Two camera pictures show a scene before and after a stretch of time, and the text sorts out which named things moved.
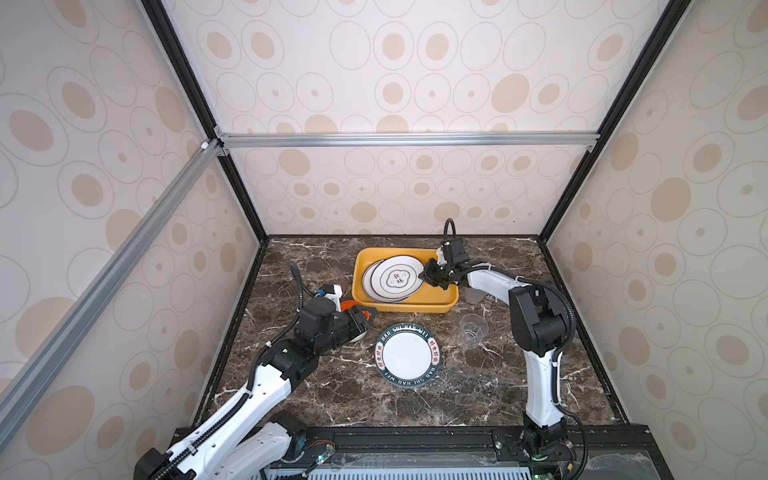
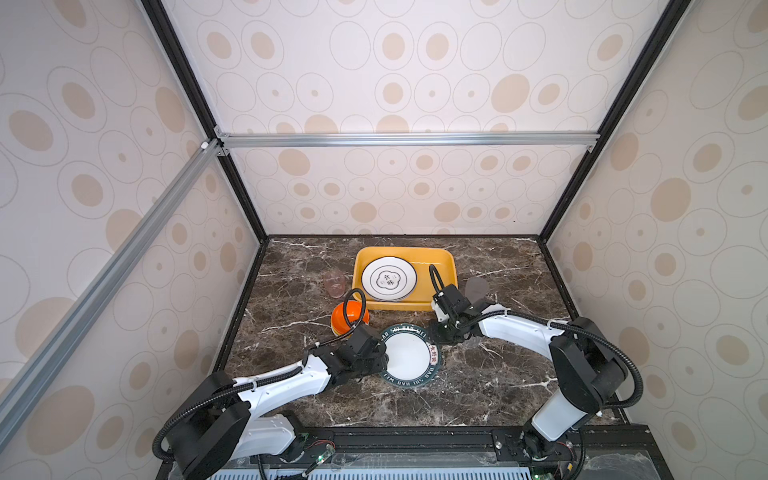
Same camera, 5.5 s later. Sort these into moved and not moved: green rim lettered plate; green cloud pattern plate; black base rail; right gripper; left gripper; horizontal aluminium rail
Moved: left gripper; right gripper
Not moved: green rim lettered plate; black base rail; green cloud pattern plate; horizontal aluminium rail
